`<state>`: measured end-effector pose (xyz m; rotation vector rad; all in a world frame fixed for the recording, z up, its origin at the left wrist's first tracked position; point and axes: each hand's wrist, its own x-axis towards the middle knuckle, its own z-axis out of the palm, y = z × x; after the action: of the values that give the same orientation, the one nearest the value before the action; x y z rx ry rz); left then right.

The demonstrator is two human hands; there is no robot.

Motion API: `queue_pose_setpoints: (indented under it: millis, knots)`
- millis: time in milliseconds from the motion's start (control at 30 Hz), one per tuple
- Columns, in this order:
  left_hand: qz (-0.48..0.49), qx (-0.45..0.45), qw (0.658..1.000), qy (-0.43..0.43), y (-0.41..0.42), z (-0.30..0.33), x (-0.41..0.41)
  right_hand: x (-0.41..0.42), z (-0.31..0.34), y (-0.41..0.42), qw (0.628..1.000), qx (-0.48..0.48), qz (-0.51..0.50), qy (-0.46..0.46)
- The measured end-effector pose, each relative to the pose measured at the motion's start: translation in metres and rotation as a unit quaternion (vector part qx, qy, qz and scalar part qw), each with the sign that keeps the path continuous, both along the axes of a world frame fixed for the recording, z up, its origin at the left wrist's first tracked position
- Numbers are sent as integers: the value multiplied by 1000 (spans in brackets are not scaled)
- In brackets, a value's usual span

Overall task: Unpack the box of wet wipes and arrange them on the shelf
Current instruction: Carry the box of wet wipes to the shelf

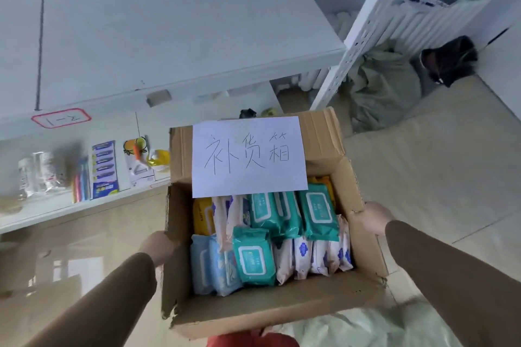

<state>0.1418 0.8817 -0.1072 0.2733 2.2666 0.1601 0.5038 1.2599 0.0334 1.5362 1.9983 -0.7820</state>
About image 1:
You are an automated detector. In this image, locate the person's right hand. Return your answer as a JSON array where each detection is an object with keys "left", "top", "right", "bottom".
[{"left": 357, "top": 201, "right": 396, "bottom": 237}]

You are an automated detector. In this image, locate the person's left hand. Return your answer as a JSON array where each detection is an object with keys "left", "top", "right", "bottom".
[{"left": 139, "top": 230, "right": 180, "bottom": 269}]

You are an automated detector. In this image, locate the brown cardboard box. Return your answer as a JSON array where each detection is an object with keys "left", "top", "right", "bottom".
[{"left": 161, "top": 107, "right": 389, "bottom": 340}]

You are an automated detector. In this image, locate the person's right forearm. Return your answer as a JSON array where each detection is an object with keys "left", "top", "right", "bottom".
[{"left": 384, "top": 219, "right": 521, "bottom": 347}]

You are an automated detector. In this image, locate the person's left forearm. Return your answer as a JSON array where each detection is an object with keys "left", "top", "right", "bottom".
[{"left": 24, "top": 252, "right": 158, "bottom": 347}]

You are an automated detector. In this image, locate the light blue wipes packet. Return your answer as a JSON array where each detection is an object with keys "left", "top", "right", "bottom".
[
  {"left": 190, "top": 234, "right": 215, "bottom": 295},
  {"left": 209, "top": 236, "right": 243, "bottom": 297}
]

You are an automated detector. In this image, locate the white blue-flower tissue packet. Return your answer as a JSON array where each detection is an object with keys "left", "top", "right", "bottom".
[
  {"left": 311, "top": 239, "right": 331, "bottom": 276},
  {"left": 328, "top": 214, "right": 354, "bottom": 273},
  {"left": 274, "top": 238, "right": 295, "bottom": 285},
  {"left": 293, "top": 236, "right": 313, "bottom": 280}
]

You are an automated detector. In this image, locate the teal wet wipes packet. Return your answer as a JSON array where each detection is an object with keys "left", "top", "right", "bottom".
[
  {"left": 298, "top": 183, "right": 341, "bottom": 242},
  {"left": 249, "top": 191, "right": 304, "bottom": 238},
  {"left": 232, "top": 227, "right": 278, "bottom": 287}
]

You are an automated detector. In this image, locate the peach white wipes packet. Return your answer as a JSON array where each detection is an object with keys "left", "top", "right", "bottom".
[
  {"left": 226, "top": 195, "right": 250, "bottom": 239},
  {"left": 212, "top": 196, "right": 233, "bottom": 253}
]

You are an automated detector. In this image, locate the yellow packaged item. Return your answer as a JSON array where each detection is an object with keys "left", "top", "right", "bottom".
[{"left": 147, "top": 149, "right": 171, "bottom": 173}]

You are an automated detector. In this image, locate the orange peeler card pack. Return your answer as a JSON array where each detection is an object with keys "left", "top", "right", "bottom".
[{"left": 123, "top": 136, "right": 155, "bottom": 189}]

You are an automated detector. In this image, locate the blue carded product pack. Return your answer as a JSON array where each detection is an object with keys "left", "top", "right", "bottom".
[{"left": 91, "top": 140, "right": 120, "bottom": 200}]

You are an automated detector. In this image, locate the colourful toothbrush pack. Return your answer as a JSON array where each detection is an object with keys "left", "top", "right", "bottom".
[{"left": 72, "top": 156, "right": 91, "bottom": 204}]

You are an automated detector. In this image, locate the white handwritten paper sign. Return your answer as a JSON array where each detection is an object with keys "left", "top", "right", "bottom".
[{"left": 191, "top": 116, "right": 309, "bottom": 199}]

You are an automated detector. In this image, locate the person's pale green garment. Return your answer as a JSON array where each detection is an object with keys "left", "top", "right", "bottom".
[{"left": 277, "top": 298, "right": 462, "bottom": 347}]

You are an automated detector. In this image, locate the grey-green sack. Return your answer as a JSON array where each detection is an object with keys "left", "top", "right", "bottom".
[{"left": 346, "top": 41, "right": 424, "bottom": 134}]

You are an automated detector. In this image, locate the person's red garment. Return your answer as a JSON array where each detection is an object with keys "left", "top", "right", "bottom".
[{"left": 207, "top": 330, "right": 300, "bottom": 347}]

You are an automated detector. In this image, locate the small grey shelf tag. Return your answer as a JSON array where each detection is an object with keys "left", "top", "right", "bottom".
[{"left": 146, "top": 89, "right": 173, "bottom": 108}]

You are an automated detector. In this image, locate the clear plastic product packet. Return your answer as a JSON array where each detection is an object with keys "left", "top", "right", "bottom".
[{"left": 17, "top": 151, "right": 70, "bottom": 200}]

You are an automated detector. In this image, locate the red-bordered white shelf label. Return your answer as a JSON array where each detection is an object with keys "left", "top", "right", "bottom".
[{"left": 31, "top": 108, "right": 92, "bottom": 129}]

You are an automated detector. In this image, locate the black bag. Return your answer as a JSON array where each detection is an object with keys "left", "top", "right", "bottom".
[{"left": 419, "top": 35, "right": 479, "bottom": 88}]

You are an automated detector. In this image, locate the white radiator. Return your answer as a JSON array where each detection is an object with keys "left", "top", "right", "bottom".
[{"left": 376, "top": 0, "right": 493, "bottom": 59}]

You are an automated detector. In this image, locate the white metal shelf unit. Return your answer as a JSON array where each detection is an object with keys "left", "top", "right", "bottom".
[{"left": 0, "top": 0, "right": 424, "bottom": 235}]

